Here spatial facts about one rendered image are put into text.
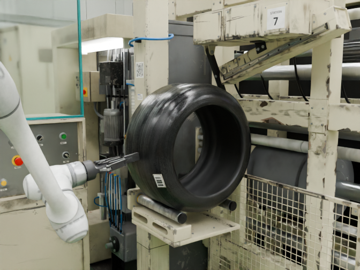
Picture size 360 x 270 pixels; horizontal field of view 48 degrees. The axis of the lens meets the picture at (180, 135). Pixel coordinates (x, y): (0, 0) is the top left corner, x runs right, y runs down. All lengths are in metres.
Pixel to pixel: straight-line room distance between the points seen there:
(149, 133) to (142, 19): 0.62
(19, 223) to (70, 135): 0.49
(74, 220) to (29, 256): 0.87
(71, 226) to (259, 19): 1.08
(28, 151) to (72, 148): 0.98
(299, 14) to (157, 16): 0.67
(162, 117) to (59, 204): 0.53
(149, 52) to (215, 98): 0.44
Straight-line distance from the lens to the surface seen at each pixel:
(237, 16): 1.82
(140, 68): 1.96
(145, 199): 1.87
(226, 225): 1.88
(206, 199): 1.71
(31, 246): 2.18
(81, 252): 2.28
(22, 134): 1.17
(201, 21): 2.01
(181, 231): 1.68
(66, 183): 1.44
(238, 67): 1.98
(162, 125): 1.55
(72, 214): 1.34
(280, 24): 1.65
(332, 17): 1.68
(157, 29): 1.96
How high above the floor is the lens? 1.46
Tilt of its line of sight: 8 degrees down
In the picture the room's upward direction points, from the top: straight up
